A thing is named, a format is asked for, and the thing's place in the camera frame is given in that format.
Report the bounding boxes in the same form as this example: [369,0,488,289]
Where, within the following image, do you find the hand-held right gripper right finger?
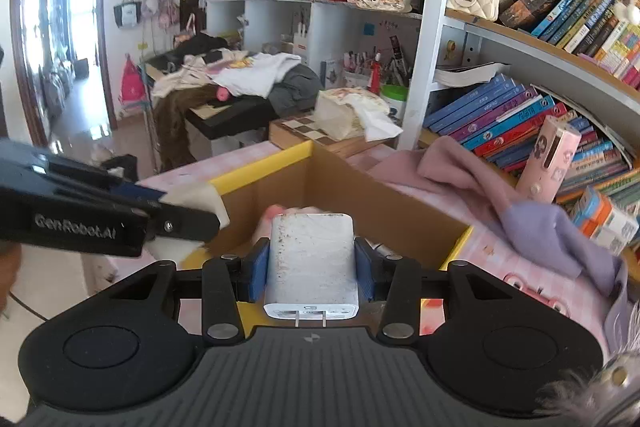
[355,237,538,344]

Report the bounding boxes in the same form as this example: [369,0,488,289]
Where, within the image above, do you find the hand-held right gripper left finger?
[85,237,271,344]

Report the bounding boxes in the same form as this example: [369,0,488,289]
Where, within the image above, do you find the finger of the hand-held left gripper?
[145,207,222,244]
[0,139,166,205]

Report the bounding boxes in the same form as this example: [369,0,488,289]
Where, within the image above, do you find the white soft pad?
[145,182,231,263]

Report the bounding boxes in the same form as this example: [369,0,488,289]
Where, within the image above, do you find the white power adapter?
[262,213,361,328]

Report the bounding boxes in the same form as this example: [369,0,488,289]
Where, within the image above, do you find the pink plush paw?
[252,204,321,240]

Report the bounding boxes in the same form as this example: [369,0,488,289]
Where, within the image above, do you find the cardboard box with yellow edges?
[180,141,475,338]

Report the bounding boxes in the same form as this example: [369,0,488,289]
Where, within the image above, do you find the brown furry garment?
[154,86,221,172]

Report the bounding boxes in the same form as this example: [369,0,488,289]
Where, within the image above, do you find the pink backpack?
[120,54,146,104]

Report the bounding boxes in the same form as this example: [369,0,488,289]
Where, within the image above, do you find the black bench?
[185,96,281,140]

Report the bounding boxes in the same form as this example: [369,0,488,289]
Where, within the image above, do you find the pink cloth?
[367,136,531,212]

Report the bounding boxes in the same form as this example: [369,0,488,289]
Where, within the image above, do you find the wooden chessboard box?
[269,114,396,158]

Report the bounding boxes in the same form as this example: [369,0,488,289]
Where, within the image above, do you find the floral tissue pack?
[314,88,405,142]

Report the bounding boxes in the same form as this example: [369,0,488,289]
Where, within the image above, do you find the white clothes pile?
[152,51,303,100]

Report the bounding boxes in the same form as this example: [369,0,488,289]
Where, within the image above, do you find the white tote bag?
[113,0,141,30]

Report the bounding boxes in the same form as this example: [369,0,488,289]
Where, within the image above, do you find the grey garment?
[267,66,323,115]

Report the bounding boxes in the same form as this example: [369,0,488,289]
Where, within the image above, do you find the green lid wipes canister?
[381,84,410,120]

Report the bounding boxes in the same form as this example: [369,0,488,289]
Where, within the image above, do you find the purple cloth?
[500,201,633,348]

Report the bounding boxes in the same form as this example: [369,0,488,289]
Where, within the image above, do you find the pink hanging bags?
[140,0,181,30]

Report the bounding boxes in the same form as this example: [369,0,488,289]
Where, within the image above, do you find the row of colourful books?
[422,74,640,253]

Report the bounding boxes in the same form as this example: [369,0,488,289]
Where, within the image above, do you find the pink cartoon cylinder case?
[515,114,582,204]

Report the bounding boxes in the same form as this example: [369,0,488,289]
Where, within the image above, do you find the open white book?
[434,62,512,88]

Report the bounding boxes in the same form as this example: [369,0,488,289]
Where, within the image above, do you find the orange and white carton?
[570,187,640,255]

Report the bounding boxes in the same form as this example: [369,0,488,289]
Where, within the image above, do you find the white desk hutch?
[205,0,426,92]

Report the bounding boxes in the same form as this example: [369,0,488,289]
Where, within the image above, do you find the white and wood bookshelf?
[397,0,640,288]

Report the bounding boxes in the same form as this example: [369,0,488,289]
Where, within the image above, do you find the grey fluffy trim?
[537,307,640,423]

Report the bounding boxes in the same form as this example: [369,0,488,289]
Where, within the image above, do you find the leaning stack of books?
[452,0,640,90]

